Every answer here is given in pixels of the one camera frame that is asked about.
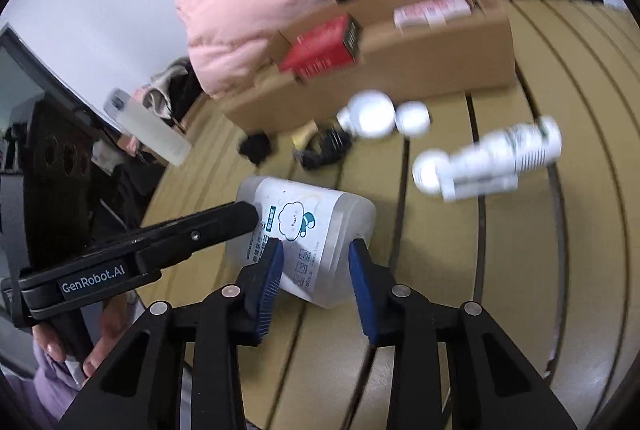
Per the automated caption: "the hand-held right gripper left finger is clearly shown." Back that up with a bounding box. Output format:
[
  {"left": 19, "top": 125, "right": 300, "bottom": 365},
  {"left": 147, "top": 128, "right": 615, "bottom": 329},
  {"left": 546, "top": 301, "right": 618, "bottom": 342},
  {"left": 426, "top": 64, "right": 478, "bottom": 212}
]
[{"left": 59, "top": 237, "right": 286, "bottom": 430}]

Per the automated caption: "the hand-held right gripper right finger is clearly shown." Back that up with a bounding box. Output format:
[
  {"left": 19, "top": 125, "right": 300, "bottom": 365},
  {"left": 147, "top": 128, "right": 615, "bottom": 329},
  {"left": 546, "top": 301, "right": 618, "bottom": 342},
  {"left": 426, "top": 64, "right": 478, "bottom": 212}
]
[{"left": 347, "top": 237, "right": 581, "bottom": 430}]

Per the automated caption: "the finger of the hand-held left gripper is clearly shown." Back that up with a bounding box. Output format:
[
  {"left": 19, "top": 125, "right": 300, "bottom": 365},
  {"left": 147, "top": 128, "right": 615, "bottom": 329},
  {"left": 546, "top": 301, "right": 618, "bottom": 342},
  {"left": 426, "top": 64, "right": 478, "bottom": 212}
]
[{"left": 132, "top": 201, "right": 261, "bottom": 274}]

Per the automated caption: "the translucent plastic bottle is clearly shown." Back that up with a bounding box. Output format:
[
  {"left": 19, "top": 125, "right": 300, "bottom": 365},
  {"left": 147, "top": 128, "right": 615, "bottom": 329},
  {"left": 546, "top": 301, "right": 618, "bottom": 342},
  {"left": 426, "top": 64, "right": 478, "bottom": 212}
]
[{"left": 225, "top": 176, "right": 377, "bottom": 310}]

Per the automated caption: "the black cable bundle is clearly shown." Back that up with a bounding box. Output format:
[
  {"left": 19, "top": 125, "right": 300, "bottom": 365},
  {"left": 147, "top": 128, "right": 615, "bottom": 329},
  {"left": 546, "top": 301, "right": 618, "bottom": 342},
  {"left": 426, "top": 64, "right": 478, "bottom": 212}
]
[{"left": 294, "top": 122, "right": 353, "bottom": 171}]

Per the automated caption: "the white tube box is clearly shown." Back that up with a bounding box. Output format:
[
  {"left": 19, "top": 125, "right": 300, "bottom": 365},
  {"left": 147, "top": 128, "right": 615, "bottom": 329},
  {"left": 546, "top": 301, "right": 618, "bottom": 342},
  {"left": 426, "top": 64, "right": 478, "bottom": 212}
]
[{"left": 442, "top": 174, "right": 519, "bottom": 203}]

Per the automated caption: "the small white round bottle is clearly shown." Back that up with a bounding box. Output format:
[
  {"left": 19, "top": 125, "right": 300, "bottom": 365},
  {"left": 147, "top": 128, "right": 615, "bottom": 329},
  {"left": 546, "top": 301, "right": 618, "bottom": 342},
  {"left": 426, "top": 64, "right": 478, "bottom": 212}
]
[{"left": 396, "top": 101, "right": 432, "bottom": 137}]

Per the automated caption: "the tall white labelled bottle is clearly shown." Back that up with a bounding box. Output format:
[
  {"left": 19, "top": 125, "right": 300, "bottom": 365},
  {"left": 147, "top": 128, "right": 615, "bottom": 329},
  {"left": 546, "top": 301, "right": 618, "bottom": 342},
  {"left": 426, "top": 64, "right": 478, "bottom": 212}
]
[{"left": 412, "top": 116, "right": 562, "bottom": 197}]

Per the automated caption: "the shallow cardboard box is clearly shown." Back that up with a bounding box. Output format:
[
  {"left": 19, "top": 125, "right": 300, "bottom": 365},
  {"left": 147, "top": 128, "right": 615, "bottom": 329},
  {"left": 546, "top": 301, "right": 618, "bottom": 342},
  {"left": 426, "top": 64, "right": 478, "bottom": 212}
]
[{"left": 220, "top": 0, "right": 518, "bottom": 136}]

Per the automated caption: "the person's left forearm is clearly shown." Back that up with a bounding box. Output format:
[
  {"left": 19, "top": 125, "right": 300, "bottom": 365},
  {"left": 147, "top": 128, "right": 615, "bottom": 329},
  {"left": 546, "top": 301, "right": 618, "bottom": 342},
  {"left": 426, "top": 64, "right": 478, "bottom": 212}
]
[{"left": 27, "top": 350, "right": 87, "bottom": 430}]

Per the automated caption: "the person's left hand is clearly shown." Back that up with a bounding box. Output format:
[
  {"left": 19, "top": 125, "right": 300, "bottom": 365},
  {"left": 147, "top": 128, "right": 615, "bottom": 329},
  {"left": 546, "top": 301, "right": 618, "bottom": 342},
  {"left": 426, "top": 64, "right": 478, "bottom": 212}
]
[{"left": 31, "top": 294, "right": 139, "bottom": 382}]

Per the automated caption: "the small black object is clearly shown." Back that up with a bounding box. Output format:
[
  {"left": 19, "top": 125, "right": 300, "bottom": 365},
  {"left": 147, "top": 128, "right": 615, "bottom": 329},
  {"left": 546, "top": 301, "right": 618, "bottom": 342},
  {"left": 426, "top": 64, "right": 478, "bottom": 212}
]
[{"left": 237, "top": 132, "right": 275, "bottom": 167}]

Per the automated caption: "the white thermos bottle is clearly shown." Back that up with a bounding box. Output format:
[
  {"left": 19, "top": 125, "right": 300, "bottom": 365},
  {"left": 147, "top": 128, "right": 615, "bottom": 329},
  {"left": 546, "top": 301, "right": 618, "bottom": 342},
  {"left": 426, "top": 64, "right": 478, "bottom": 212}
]
[{"left": 103, "top": 88, "right": 193, "bottom": 167}]

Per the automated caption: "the small beige object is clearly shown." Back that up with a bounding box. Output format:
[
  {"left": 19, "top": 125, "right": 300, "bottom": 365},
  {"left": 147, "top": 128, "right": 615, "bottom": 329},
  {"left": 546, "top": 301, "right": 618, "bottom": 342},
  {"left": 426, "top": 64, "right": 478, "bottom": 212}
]
[{"left": 291, "top": 122, "right": 321, "bottom": 147}]

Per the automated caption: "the beige garment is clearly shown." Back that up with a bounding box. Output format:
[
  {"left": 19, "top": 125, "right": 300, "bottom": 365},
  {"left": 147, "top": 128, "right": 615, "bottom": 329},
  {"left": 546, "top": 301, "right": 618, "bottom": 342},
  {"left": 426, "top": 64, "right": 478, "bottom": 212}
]
[{"left": 132, "top": 57, "right": 191, "bottom": 121}]

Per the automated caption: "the black garment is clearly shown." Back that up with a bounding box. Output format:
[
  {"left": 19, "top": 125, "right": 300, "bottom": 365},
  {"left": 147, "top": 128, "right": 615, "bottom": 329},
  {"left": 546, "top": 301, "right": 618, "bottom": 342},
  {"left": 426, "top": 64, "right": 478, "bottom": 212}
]
[{"left": 170, "top": 60, "right": 207, "bottom": 121}]

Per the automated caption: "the glass sliding door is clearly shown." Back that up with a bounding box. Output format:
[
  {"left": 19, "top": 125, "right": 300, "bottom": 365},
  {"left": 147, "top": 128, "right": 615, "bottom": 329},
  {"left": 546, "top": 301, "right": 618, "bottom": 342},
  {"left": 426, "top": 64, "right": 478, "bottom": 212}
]
[{"left": 0, "top": 24, "right": 108, "bottom": 281}]

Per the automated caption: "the red box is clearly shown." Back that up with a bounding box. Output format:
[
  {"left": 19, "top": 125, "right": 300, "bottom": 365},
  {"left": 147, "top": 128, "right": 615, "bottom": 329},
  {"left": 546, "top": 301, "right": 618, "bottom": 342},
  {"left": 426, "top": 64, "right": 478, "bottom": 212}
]
[{"left": 279, "top": 14, "right": 363, "bottom": 81}]

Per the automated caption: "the pink down jacket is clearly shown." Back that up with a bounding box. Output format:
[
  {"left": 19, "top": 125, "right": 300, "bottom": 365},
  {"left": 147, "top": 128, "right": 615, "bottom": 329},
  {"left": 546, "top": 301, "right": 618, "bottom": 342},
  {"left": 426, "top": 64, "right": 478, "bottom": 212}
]
[{"left": 175, "top": 0, "right": 351, "bottom": 100}]

